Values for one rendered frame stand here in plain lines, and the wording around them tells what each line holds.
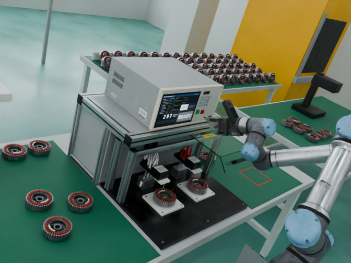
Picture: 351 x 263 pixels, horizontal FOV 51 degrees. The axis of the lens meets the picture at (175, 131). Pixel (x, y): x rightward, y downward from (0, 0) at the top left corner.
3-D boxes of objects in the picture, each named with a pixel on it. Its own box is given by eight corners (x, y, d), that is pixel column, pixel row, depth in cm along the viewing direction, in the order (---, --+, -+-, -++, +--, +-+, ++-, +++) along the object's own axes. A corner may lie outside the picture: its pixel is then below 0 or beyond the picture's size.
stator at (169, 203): (179, 204, 181) (181, 198, 180) (162, 211, 174) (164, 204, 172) (164, 191, 188) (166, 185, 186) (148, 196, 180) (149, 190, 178)
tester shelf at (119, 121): (225, 128, 206) (227, 120, 204) (129, 147, 158) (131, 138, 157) (173, 93, 231) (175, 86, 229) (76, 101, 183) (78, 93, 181)
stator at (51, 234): (60, 218, 156) (61, 211, 154) (77, 234, 150) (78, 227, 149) (36, 228, 147) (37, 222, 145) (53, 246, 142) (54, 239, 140)
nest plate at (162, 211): (184, 207, 182) (184, 205, 182) (161, 216, 172) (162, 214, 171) (164, 189, 191) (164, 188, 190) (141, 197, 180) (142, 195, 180)
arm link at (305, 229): (317, 262, 129) (378, 135, 143) (309, 249, 118) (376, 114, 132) (285, 246, 136) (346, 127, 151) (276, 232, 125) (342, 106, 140)
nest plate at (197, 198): (214, 195, 199) (215, 193, 199) (196, 202, 189) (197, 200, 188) (195, 179, 208) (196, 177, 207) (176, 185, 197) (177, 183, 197)
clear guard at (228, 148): (253, 163, 192) (257, 154, 189) (224, 173, 175) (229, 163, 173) (208, 132, 210) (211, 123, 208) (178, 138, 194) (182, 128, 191)
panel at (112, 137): (189, 158, 227) (205, 115, 214) (99, 183, 181) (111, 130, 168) (188, 157, 228) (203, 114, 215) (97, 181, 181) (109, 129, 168)
